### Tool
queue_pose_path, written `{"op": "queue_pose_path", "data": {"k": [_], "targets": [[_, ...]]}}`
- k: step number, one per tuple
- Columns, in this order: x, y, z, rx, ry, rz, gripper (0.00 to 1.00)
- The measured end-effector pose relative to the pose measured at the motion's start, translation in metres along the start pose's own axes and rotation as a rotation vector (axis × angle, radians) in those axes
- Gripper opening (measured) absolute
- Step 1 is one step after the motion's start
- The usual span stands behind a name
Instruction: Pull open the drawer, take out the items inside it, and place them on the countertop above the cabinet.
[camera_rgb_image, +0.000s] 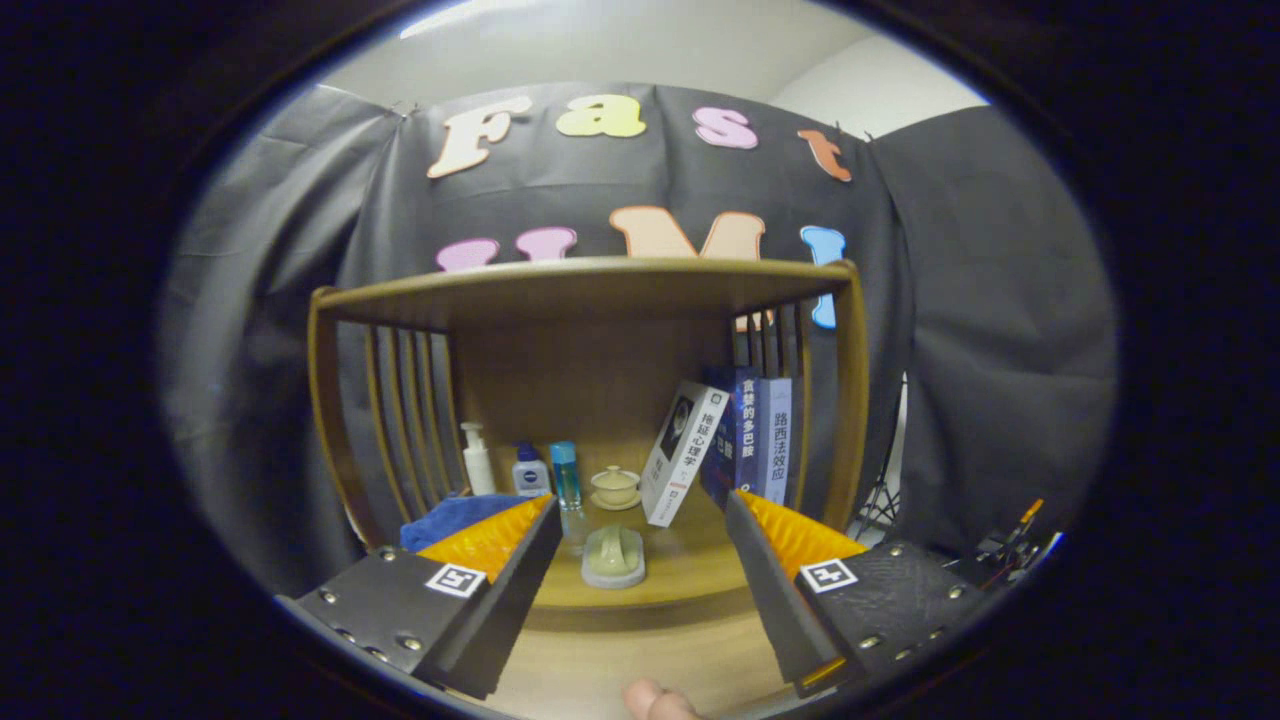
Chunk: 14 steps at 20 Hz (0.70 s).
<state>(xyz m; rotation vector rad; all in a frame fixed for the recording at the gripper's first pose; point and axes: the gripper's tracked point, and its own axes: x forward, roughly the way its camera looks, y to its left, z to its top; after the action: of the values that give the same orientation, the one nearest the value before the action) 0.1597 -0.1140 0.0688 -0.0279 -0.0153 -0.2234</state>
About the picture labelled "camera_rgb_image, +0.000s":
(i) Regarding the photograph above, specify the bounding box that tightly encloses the wooden cabinet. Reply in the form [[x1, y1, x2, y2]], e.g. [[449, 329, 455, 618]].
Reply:
[[307, 256, 871, 719]]

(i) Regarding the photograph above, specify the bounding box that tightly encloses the folded blue towel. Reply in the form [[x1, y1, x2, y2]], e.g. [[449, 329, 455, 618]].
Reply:
[[400, 494, 531, 553]]

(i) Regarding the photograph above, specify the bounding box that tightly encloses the white book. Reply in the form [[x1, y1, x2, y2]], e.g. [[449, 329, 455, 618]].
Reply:
[[640, 380, 731, 528]]

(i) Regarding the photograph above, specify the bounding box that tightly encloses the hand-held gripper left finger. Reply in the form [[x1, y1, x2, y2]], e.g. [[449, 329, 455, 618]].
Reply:
[[275, 492, 564, 701]]

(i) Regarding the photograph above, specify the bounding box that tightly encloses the wooden countertop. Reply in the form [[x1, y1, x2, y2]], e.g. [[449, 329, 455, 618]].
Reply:
[[345, 470, 861, 611]]

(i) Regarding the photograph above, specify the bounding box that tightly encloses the white pump bottle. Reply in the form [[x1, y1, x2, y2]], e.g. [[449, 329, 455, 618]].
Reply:
[[461, 422, 497, 497]]

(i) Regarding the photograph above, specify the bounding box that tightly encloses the black device with orange part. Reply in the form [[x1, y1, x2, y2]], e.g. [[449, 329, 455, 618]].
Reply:
[[940, 498, 1066, 591]]

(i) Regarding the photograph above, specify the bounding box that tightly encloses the black tripod stand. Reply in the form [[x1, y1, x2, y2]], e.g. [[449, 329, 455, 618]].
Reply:
[[850, 375, 909, 546]]

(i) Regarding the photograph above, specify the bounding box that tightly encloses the clear blue bottle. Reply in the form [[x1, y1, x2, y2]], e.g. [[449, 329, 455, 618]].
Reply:
[[549, 441, 588, 556]]

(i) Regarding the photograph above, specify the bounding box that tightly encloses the cream lidded tea cup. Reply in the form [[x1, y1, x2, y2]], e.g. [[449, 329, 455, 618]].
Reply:
[[590, 465, 643, 512]]

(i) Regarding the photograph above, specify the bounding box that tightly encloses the light blue book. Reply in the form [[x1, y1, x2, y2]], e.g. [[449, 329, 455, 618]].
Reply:
[[757, 377, 793, 506]]

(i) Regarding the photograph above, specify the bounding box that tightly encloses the white bottle with blue cap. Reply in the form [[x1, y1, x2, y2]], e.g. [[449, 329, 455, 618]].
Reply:
[[512, 441, 552, 498]]

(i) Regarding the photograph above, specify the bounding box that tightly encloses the pale green ornament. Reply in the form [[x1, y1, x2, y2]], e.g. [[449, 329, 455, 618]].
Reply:
[[582, 524, 648, 590]]

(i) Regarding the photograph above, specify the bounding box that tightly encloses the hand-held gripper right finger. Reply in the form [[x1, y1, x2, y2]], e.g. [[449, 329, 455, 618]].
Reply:
[[724, 488, 991, 698]]

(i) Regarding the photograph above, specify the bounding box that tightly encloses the dark navy book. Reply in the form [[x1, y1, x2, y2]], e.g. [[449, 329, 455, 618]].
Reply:
[[698, 368, 746, 511]]

